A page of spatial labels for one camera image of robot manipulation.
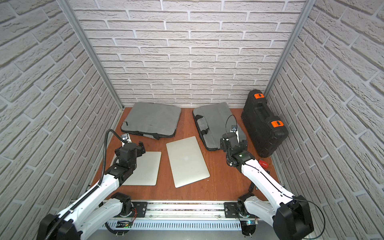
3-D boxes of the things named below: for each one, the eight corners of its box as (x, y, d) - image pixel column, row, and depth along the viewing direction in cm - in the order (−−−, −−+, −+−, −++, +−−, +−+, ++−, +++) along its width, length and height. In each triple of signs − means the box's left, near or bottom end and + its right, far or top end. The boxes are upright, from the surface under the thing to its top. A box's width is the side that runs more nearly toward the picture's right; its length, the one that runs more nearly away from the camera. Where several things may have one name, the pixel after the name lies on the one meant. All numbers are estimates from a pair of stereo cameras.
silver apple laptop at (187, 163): (175, 188, 83) (174, 188, 81) (165, 144, 100) (165, 143, 98) (210, 177, 87) (210, 176, 85) (195, 137, 104) (195, 135, 103)
